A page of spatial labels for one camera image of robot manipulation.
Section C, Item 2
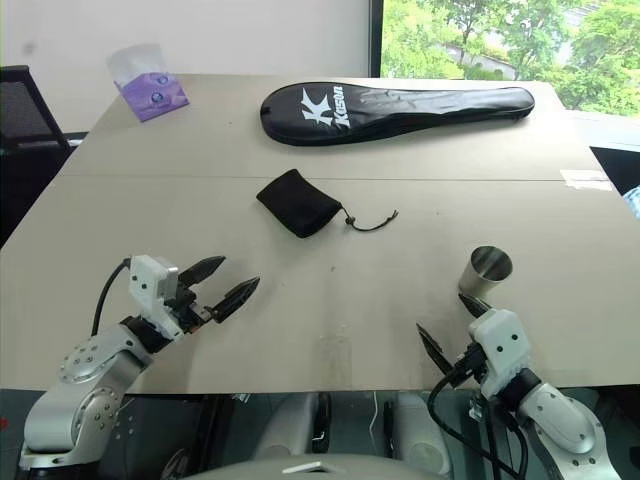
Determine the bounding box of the silver robot torso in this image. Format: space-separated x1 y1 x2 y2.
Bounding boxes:
182 452 431 480

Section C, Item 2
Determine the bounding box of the black mesh office chair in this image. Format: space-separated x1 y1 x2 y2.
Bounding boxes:
0 64 81 241

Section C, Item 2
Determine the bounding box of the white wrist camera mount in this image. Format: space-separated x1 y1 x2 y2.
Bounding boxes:
467 308 532 401
128 255 182 343

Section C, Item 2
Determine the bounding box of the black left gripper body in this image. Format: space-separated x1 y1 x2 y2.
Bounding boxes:
167 284 214 334

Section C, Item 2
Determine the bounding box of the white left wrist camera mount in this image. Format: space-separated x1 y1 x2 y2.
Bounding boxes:
128 255 182 343

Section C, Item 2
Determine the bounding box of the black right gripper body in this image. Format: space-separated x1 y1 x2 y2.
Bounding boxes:
446 340 489 390

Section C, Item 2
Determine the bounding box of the dark monitor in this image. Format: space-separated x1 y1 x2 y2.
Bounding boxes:
588 144 640 197

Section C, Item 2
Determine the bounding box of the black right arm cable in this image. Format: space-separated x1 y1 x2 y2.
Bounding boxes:
428 372 531 480

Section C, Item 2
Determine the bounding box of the steel cup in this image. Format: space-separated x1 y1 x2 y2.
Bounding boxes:
458 245 515 307

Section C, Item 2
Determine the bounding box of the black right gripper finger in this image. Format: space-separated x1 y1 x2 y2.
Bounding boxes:
458 293 491 319
415 323 459 375

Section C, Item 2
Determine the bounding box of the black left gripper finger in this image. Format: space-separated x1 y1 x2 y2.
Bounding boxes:
208 276 262 323
178 255 227 290

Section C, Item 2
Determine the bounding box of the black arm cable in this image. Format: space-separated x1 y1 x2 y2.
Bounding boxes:
428 372 531 480
91 256 133 335

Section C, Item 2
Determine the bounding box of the black drawstring pouch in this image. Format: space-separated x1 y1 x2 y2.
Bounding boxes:
255 168 400 239

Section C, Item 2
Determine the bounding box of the purple tissue box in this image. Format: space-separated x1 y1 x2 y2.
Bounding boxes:
105 43 192 123

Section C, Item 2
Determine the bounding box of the black racket cover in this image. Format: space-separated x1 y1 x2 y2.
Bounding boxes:
259 82 536 148

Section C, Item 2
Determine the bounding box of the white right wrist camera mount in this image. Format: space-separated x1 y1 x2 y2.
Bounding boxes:
467 308 532 401

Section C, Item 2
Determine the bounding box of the clear tape strip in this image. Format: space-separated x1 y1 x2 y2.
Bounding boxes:
559 168 614 192

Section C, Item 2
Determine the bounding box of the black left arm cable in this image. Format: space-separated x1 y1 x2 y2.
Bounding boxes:
91 256 133 335

